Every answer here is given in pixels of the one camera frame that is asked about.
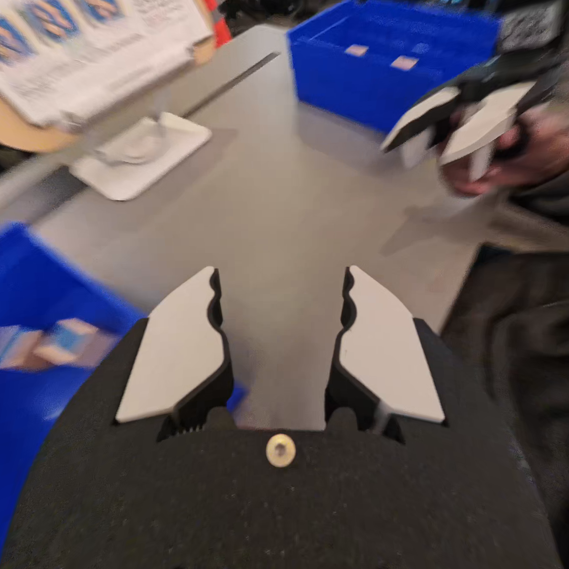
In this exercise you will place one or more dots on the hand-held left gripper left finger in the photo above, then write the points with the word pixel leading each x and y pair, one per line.
pixel 173 355

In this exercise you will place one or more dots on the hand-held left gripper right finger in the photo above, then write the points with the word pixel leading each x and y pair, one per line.
pixel 389 355

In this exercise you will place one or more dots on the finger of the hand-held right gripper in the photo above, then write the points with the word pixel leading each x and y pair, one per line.
pixel 422 111
pixel 489 115

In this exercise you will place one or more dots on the blue plastic bin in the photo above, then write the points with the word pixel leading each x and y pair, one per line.
pixel 44 275
pixel 346 89

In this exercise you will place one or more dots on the grey desk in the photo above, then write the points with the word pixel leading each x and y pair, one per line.
pixel 289 200

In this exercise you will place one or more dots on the person's right hand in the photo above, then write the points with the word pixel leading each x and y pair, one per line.
pixel 546 146

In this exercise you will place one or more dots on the grey hooded sweatshirt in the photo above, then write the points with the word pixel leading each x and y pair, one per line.
pixel 511 333

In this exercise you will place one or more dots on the white document stand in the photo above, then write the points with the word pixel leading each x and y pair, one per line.
pixel 146 164

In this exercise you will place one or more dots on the printed instruction sheet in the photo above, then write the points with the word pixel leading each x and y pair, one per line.
pixel 89 66

